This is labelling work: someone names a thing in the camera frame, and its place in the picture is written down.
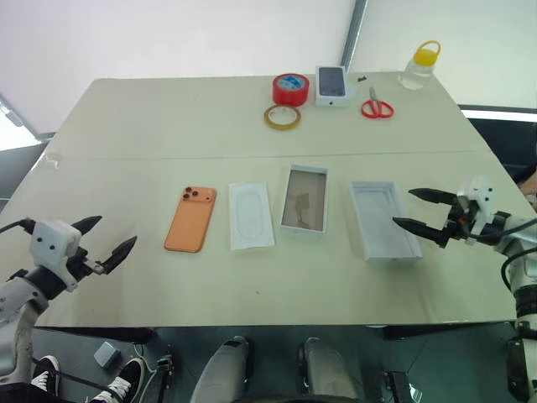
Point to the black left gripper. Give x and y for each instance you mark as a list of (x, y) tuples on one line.
[(84, 262)]

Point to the clear jar yellow lid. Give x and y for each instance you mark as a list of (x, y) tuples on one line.
[(417, 69)]

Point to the grey metal frame bar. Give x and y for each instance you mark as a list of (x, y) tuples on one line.
[(17, 117)]

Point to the clear yellowish tape roll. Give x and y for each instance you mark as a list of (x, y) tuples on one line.
[(282, 127)]

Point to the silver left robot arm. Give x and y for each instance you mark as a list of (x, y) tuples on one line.
[(12, 302)]

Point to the white paper insert card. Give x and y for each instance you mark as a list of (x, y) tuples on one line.
[(251, 218)]

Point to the grey rounded leg cover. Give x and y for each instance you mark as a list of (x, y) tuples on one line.
[(329, 373), (224, 373)]

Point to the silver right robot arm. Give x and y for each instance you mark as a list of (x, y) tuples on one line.
[(522, 235)]

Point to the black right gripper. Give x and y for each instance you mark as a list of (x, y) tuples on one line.
[(457, 220)]

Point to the orange smartphone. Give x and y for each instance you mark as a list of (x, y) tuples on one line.
[(191, 222)]

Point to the black white canvas sneaker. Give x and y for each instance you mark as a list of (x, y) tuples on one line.
[(44, 373), (121, 380)]

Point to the black desk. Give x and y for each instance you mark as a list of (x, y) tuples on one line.
[(503, 138)]

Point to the clear tape scrap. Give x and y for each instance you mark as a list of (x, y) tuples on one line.
[(52, 160)]

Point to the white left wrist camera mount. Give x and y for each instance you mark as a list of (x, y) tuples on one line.
[(50, 243)]

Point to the sealed white phone box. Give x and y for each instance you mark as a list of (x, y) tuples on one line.
[(331, 84)]

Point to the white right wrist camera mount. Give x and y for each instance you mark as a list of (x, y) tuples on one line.
[(482, 193)]

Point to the person bare forearm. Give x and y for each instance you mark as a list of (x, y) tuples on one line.
[(530, 184)]

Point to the grey window frame post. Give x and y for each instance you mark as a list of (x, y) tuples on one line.
[(356, 33)]

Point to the red tape roll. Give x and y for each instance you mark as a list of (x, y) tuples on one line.
[(289, 97)]

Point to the small grey metal block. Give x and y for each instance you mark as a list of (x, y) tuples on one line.
[(107, 354)]

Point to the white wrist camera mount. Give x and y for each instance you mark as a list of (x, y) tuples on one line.
[(50, 243), (482, 193)]

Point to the white phone box base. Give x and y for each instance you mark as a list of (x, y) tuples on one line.
[(304, 201)]

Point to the black table leg bracket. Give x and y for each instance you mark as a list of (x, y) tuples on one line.
[(400, 386), (164, 367)]

